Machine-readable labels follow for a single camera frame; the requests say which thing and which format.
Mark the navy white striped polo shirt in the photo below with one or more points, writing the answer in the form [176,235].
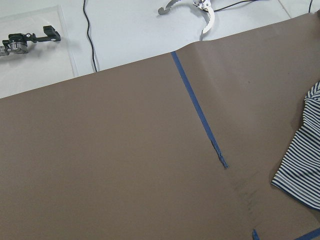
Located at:
[299,171]

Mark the clear plastic sheet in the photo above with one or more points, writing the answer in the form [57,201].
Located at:
[45,63]

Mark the black camera clamp mount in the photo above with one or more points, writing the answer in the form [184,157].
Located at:
[17,43]

